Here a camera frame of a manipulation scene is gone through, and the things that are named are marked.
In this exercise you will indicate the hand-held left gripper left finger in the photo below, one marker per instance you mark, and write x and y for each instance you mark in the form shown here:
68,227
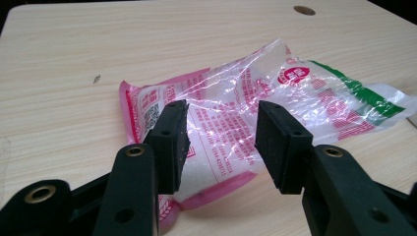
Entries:
167,147

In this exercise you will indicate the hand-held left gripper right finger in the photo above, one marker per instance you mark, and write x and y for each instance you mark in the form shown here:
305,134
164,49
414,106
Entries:
285,150

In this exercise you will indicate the pink white green plastic bag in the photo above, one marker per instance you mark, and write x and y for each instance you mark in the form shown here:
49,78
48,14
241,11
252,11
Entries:
223,108

